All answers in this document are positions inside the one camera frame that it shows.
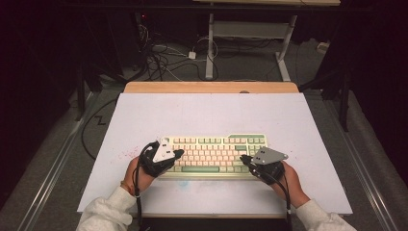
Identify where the metal floor rail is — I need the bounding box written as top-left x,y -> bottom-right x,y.
15,92 -> 100,231
320,92 -> 402,231

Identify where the left hand-held gripper cable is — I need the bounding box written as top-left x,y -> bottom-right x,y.
133,141 -> 160,231

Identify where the white table board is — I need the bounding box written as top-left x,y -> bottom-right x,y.
76,91 -> 354,216

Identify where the black floor cable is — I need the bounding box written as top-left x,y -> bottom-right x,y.
80,97 -> 118,162

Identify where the tangle of floor cables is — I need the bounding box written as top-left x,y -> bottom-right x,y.
138,13 -> 222,83

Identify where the person's right hand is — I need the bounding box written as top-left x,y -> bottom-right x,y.
268,160 -> 312,209

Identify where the cream and green keyboard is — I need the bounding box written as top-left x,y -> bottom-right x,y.
158,133 -> 270,181

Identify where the right hand-held gripper cable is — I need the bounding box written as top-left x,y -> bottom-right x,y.
251,167 -> 293,231

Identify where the wooden table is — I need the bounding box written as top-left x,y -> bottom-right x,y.
123,81 -> 300,94

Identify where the white metal desk frame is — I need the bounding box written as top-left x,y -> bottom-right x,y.
192,0 -> 342,82

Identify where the black metal stand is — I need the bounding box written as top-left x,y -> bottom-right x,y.
299,64 -> 350,133

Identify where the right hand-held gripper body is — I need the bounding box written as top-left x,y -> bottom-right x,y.
250,146 -> 289,186

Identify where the hand-held gripper cable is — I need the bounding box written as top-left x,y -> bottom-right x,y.
251,167 -> 293,231
133,141 -> 160,231

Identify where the small white box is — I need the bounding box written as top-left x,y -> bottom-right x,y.
317,41 -> 331,55

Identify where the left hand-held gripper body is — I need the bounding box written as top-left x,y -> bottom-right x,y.
139,137 -> 177,178

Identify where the person's left hand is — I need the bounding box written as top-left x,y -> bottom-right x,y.
122,156 -> 169,195

